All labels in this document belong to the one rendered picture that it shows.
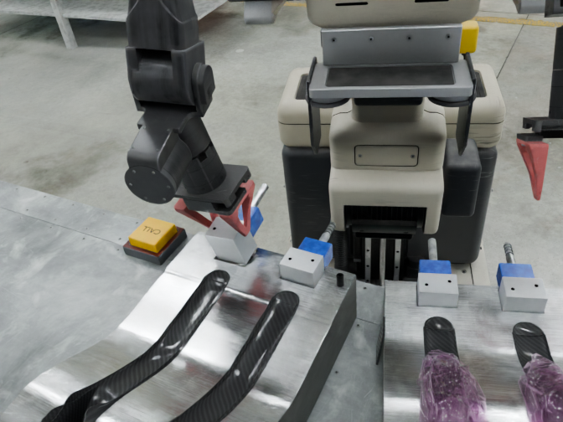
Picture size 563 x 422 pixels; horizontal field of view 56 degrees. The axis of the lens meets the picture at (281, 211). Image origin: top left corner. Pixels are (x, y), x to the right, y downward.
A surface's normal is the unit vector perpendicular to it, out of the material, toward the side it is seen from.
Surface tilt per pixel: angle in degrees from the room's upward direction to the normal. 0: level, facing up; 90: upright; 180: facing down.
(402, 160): 98
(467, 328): 0
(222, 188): 12
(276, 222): 0
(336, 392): 0
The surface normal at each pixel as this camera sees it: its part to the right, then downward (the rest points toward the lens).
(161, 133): -0.06, -0.62
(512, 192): -0.10, -0.77
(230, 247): -0.41, 0.72
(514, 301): -0.16, 0.63
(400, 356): -0.02, -0.97
